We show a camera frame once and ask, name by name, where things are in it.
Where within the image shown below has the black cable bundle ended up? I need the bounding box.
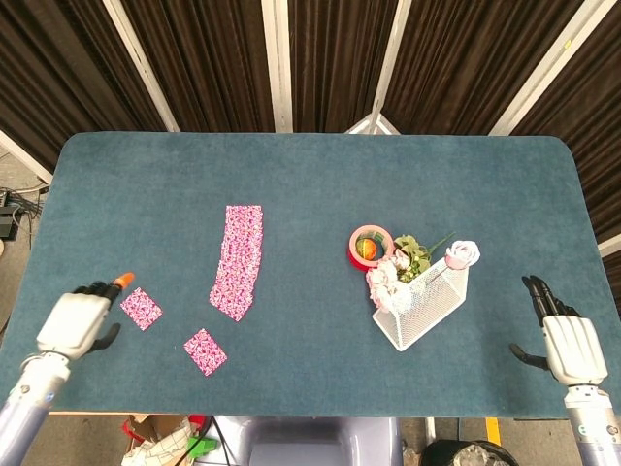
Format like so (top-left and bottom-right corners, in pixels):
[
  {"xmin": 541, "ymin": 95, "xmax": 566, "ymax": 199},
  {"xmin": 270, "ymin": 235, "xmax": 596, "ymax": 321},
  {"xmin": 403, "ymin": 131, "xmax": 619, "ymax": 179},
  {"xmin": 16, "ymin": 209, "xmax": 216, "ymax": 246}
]
[{"xmin": 0, "ymin": 183, "xmax": 49, "ymax": 229}]

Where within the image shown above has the pink artificial flower bouquet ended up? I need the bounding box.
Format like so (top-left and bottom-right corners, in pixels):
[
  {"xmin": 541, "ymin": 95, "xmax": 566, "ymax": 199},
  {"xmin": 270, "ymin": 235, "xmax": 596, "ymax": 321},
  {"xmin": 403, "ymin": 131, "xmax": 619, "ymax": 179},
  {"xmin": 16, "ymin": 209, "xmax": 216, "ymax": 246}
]
[{"xmin": 366, "ymin": 232, "xmax": 457, "ymax": 312}]

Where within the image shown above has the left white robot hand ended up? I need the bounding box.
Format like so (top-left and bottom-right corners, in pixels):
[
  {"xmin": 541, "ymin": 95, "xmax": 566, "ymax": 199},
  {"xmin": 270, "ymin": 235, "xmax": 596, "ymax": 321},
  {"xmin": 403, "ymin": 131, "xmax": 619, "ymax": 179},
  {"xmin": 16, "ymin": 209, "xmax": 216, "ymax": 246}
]
[{"xmin": 36, "ymin": 272, "xmax": 136, "ymax": 363}]

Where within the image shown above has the red tape roll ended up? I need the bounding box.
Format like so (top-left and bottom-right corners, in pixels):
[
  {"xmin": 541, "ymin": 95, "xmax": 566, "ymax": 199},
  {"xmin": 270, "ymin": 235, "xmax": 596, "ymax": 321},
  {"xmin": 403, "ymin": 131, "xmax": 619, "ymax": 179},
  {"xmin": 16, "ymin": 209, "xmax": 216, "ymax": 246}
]
[{"xmin": 347, "ymin": 224, "xmax": 397, "ymax": 270}]

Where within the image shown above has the power strip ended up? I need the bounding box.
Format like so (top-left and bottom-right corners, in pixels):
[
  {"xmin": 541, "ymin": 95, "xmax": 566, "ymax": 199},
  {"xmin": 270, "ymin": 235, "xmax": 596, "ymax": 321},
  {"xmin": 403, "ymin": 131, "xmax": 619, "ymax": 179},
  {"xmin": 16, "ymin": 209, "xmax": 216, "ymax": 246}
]
[{"xmin": 0, "ymin": 190, "xmax": 23, "ymax": 240}]

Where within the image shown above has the lavender robot torso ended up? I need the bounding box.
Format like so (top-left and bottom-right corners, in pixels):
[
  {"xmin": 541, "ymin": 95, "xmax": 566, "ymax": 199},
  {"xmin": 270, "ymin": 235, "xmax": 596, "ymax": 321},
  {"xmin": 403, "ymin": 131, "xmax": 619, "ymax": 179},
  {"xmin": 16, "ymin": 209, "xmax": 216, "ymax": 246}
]
[{"xmin": 240, "ymin": 416, "xmax": 404, "ymax": 466}]

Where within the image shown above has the cardboard box with paper scraps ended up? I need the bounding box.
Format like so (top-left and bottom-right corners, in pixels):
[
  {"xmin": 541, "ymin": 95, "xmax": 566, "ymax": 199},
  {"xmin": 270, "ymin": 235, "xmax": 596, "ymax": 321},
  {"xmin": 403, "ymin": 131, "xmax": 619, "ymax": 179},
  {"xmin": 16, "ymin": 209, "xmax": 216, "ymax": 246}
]
[{"xmin": 120, "ymin": 414, "xmax": 205, "ymax": 466}]

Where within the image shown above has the blue felt table cover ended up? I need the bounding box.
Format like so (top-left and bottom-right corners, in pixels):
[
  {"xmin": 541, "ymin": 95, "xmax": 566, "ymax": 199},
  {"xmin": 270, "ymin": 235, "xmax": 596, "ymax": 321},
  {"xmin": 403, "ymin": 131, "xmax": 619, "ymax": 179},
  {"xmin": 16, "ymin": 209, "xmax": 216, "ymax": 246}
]
[{"xmin": 0, "ymin": 131, "xmax": 620, "ymax": 419}]

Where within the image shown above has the green plastic object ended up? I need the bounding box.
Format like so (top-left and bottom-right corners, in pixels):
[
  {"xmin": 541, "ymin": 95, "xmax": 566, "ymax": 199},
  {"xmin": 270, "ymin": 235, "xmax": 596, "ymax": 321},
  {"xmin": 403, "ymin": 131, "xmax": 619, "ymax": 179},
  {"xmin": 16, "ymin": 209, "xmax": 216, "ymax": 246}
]
[{"xmin": 186, "ymin": 435, "xmax": 217, "ymax": 458}]

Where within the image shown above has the white mesh wire basket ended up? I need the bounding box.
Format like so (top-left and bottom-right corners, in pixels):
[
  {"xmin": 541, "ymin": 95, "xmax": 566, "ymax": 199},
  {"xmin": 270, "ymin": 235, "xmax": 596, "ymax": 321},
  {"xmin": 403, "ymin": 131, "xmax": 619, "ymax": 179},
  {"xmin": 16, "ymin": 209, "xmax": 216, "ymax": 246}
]
[{"xmin": 372, "ymin": 261, "xmax": 471, "ymax": 352}]

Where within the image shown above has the pink playing card spread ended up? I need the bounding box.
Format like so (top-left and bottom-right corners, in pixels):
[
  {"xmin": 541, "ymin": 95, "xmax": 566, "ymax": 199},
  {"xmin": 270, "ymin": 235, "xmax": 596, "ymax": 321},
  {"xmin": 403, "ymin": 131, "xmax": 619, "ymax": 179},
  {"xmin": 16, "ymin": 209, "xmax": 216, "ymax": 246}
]
[{"xmin": 209, "ymin": 204, "xmax": 264, "ymax": 323}]

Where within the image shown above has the pink patterned playing card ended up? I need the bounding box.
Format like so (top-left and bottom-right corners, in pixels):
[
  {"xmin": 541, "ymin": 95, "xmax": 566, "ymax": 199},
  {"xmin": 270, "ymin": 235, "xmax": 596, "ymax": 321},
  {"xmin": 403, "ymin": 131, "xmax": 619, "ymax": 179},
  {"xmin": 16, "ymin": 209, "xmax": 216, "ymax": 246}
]
[
  {"xmin": 119, "ymin": 287, "xmax": 164, "ymax": 332},
  {"xmin": 183, "ymin": 328, "xmax": 228, "ymax": 377}
]

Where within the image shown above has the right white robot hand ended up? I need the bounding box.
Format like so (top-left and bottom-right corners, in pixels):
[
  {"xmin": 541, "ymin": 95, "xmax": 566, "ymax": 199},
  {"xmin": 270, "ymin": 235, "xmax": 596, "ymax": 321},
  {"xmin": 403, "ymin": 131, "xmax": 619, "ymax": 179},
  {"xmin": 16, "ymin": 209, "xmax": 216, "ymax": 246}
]
[{"xmin": 507, "ymin": 275, "xmax": 609, "ymax": 387}]

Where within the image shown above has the black plastic bag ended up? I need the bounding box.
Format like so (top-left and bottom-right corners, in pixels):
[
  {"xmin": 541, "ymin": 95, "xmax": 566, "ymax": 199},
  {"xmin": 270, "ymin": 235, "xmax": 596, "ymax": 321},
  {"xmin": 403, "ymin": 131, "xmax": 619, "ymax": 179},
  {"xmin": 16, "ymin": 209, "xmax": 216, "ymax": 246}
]
[{"xmin": 421, "ymin": 439, "xmax": 515, "ymax": 466}]

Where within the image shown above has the pink rose with green stem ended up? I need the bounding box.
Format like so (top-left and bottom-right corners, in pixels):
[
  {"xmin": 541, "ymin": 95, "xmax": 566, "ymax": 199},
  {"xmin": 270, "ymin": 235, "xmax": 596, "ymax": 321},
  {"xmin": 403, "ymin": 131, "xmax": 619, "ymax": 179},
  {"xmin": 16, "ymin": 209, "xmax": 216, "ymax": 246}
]
[{"xmin": 426, "ymin": 239, "xmax": 481, "ymax": 290}]

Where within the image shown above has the brown curtain panel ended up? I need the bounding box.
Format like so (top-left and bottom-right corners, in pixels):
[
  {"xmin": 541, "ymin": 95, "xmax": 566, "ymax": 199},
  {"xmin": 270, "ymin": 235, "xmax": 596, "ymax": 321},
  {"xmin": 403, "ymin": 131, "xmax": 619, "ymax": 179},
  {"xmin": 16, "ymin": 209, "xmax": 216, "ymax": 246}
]
[
  {"xmin": 118, "ymin": 0, "xmax": 278, "ymax": 133},
  {"xmin": 508, "ymin": 0, "xmax": 621, "ymax": 244},
  {"xmin": 382, "ymin": 0, "xmax": 586, "ymax": 137},
  {"xmin": 288, "ymin": 0, "xmax": 399, "ymax": 133},
  {"xmin": 0, "ymin": 0, "xmax": 169, "ymax": 171}
]

